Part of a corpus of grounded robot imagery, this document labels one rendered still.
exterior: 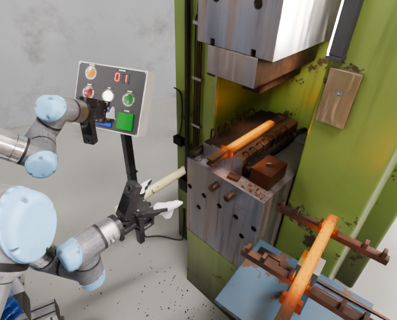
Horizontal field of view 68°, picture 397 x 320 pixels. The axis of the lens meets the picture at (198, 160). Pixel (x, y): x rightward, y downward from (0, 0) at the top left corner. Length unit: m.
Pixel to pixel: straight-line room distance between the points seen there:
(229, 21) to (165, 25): 2.67
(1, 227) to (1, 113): 3.14
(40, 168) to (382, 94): 0.94
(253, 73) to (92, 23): 2.62
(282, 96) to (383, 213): 0.74
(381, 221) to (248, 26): 1.17
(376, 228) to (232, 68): 1.13
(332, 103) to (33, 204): 0.82
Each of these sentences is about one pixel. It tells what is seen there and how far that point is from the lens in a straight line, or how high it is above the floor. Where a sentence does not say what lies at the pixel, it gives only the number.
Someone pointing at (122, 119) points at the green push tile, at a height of 1.02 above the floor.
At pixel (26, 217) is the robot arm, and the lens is 0.54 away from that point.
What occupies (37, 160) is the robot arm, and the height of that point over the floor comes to 1.18.
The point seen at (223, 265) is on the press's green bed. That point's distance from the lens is 1.48.
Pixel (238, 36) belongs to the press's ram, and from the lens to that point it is 0.95.
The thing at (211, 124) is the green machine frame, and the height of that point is 0.97.
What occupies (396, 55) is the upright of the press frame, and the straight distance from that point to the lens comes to 0.93.
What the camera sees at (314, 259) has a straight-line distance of 0.82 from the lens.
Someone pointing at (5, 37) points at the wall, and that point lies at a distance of 3.39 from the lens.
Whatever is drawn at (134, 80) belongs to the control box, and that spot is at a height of 1.16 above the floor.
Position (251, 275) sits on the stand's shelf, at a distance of 1.07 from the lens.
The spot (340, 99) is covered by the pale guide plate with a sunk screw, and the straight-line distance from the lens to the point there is 0.97.
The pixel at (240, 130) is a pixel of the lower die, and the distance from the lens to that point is 1.27.
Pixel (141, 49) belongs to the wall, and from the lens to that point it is 3.57.
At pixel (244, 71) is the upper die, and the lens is 0.96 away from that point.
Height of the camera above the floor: 1.63
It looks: 37 degrees down
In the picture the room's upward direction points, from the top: 2 degrees clockwise
